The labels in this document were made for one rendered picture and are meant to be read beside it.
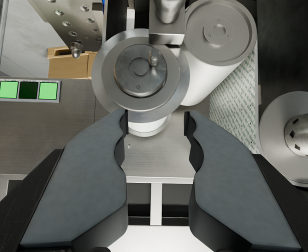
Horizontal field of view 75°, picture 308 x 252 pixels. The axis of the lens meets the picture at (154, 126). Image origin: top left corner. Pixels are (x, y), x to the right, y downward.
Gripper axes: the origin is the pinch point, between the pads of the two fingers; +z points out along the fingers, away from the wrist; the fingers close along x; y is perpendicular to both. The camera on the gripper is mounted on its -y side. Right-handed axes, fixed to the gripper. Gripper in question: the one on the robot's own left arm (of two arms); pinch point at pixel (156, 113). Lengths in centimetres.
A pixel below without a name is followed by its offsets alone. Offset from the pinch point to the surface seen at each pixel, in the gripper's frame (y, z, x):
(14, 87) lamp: 19, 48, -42
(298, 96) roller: 6.3, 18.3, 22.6
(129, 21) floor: 16, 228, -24
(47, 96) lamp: 21, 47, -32
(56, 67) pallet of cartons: 76, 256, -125
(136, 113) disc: 8.5, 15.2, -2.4
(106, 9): -3.9, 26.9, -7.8
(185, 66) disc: 2.8, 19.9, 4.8
